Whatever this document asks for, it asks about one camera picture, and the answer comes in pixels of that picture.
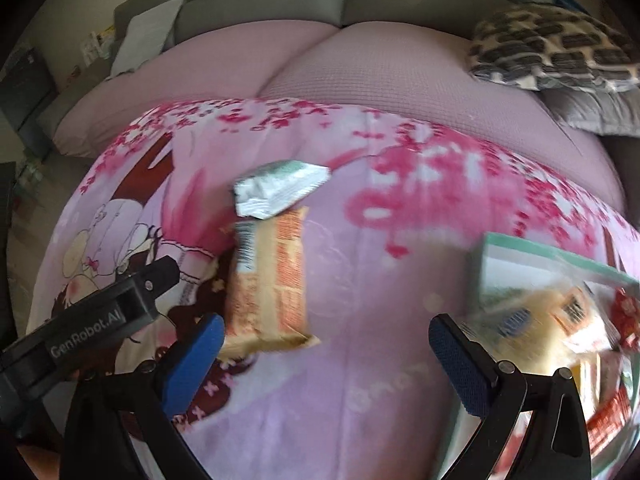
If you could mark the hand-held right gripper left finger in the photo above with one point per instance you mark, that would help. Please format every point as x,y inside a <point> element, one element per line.
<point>195,360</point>

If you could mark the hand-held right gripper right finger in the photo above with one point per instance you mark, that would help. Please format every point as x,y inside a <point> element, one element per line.
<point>460,365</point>

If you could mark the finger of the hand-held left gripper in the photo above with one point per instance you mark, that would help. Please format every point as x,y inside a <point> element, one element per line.
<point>157,280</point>

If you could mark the teal shallow cardboard box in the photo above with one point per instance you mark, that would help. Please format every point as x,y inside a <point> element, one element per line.
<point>505,270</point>

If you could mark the orange beige cake packet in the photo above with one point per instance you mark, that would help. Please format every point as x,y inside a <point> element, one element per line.
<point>270,280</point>

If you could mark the pink printed blanket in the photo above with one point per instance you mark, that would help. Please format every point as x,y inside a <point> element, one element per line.
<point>375,285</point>

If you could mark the silver green-edged wrapper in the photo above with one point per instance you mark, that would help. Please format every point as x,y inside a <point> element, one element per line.
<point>280,185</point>

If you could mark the dark grey furniture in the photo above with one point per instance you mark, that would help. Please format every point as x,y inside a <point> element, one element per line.
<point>25,85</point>

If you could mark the white cushion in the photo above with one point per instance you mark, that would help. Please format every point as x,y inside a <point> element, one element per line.
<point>145,35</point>

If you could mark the pink sofa cover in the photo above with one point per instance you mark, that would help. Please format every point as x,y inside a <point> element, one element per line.
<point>350,70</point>

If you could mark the grey pillow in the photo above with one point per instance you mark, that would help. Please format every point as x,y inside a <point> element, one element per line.
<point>600,110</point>

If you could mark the black patterned pillow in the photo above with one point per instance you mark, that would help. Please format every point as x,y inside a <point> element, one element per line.
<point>550,45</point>

